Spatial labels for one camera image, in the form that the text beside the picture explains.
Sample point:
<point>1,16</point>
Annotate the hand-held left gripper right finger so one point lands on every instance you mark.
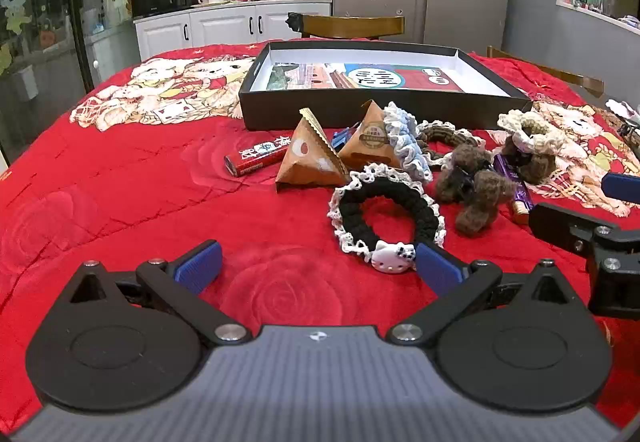
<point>437,269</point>

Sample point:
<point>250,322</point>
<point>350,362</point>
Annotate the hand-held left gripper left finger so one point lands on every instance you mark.
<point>200,264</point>

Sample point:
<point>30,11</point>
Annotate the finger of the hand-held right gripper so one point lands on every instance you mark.
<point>562,227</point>
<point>622,187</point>

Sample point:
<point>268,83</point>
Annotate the black scrunchie with white lace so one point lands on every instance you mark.
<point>425,217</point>

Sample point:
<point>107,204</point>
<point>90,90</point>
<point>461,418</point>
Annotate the purple candy bar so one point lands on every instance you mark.
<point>517,194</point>

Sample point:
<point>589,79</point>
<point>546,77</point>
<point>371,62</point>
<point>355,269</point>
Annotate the brown fuzzy scrunchie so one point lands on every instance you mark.
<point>537,167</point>

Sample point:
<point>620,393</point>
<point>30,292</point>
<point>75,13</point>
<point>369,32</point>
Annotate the brown fuzzy hair clip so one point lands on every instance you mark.
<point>480,202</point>

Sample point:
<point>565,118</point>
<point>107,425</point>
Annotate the cream crochet scrunchie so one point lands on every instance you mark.
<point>530,122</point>

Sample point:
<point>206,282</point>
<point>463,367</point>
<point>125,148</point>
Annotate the red candy tube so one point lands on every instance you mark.
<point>250,159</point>

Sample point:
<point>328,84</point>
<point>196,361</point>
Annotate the blue white lace scrunchie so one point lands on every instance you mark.
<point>407,147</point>

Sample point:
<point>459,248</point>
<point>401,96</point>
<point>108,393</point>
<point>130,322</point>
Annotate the brown triangular snack packet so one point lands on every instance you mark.
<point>305,162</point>
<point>372,142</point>

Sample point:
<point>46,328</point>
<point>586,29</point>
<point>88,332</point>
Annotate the blue binder clip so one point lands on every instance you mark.
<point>340,137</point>

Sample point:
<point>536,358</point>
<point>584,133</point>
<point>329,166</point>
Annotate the black cardboard box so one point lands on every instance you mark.
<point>350,109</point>

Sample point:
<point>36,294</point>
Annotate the white object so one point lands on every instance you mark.
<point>622,108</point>

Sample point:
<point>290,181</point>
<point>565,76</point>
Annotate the red printed blanket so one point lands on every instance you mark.
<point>125,182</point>

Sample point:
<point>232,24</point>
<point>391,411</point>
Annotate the wooden chair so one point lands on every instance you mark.
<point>550,71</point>
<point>350,26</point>

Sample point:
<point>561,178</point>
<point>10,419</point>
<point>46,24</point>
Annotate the white kitchen cabinet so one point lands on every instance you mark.
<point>220,27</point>

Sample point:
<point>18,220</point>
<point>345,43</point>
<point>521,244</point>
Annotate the white bin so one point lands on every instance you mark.
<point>25,83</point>

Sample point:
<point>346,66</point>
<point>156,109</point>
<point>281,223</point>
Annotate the dark cloth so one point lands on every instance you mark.
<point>295,22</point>

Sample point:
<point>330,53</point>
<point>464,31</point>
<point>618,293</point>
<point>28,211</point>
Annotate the glass sliding door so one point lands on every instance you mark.
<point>50,32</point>

